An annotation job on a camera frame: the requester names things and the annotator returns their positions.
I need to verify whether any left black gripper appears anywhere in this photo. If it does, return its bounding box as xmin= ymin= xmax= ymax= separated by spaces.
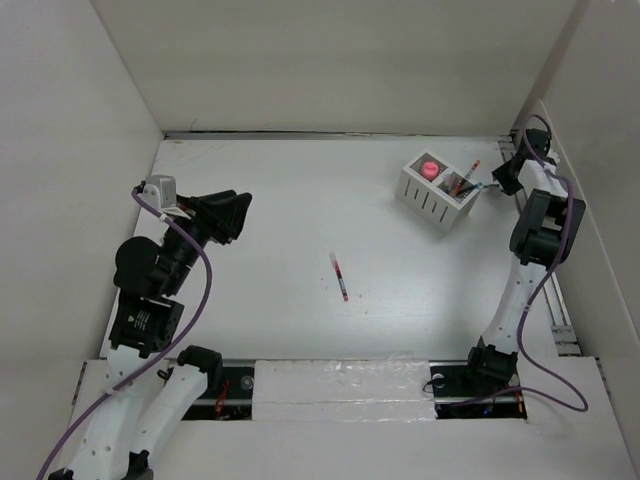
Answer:
xmin=162 ymin=188 xmax=251 ymax=293

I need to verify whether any teal black pen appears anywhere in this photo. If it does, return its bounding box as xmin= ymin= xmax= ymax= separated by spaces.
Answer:
xmin=456 ymin=182 xmax=497 ymax=197

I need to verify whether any orange clear pen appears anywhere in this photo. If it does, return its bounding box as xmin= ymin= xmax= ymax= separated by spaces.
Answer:
xmin=456 ymin=159 xmax=481 ymax=195

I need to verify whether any pink eraser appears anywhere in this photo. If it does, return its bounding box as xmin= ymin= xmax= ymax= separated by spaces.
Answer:
xmin=420 ymin=161 xmax=440 ymax=182

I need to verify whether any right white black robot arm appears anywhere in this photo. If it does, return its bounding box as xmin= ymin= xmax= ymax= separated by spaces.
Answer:
xmin=462 ymin=126 xmax=586 ymax=397

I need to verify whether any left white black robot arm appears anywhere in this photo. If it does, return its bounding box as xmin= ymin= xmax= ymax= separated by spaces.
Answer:
xmin=37 ymin=182 xmax=252 ymax=479

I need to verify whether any white two-slot pen holder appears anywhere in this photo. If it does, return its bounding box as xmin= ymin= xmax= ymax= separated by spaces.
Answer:
xmin=395 ymin=151 xmax=481 ymax=233

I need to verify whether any purple tipped pen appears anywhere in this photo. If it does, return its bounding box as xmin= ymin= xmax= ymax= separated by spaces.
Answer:
xmin=329 ymin=252 xmax=349 ymax=302

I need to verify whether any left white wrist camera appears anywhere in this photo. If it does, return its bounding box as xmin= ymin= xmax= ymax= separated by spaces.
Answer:
xmin=134 ymin=175 xmax=177 ymax=213

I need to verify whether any aluminium rail right side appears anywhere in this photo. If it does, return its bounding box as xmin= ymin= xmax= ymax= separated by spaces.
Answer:
xmin=483 ymin=140 xmax=586 ymax=356

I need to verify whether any aluminium rail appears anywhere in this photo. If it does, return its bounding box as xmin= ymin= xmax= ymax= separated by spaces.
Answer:
xmin=79 ymin=357 xmax=526 ymax=416
xmin=483 ymin=140 xmax=586 ymax=356

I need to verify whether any aluminium rail front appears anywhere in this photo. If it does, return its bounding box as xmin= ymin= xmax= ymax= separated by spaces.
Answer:
xmin=79 ymin=357 xmax=526 ymax=416

